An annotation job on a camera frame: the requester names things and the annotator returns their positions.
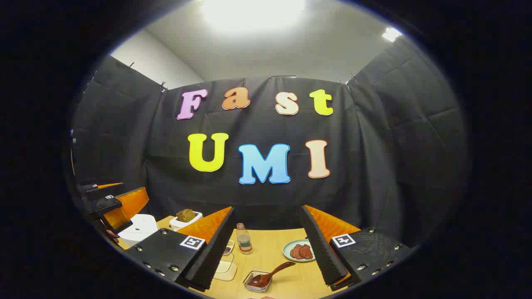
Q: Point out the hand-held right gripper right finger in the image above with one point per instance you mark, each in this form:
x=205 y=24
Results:
x=320 y=249

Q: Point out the brown wooden spoon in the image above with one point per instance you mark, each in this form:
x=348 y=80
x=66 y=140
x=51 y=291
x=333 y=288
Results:
x=262 y=280

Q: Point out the clear plastic bottle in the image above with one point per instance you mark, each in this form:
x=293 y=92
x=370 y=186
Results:
x=244 y=241

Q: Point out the small ceiling light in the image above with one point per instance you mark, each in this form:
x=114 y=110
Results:
x=391 y=34

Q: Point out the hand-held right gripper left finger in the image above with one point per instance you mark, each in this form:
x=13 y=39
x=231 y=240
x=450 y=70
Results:
x=216 y=253

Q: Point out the brown toast slice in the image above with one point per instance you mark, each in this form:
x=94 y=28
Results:
x=185 y=215

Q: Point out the black backdrop cloth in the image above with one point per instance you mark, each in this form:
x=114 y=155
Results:
x=266 y=199

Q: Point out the reddish brown sausage slice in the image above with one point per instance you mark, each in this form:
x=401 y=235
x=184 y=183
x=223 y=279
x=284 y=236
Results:
x=307 y=251
x=296 y=252

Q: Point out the large ceiling light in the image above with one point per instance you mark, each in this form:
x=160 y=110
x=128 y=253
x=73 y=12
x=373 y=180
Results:
x=253 y=12

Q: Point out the white divided bean dish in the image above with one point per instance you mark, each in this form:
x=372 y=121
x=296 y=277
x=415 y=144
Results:
x=228 y=248

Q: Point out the white rice cooker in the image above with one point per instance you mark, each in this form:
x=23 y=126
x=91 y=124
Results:
x=139 y=232

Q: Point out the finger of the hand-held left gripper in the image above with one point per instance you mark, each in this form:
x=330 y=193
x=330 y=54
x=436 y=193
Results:
x=99 y=186
x=124 y=205

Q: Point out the pale green plate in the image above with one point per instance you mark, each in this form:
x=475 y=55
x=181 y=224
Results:
x=289 y=251

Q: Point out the clear tray of rice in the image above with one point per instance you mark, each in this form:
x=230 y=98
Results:
x=225 y=268

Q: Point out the white toaster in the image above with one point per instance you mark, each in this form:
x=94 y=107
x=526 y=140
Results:
x=185 y=224

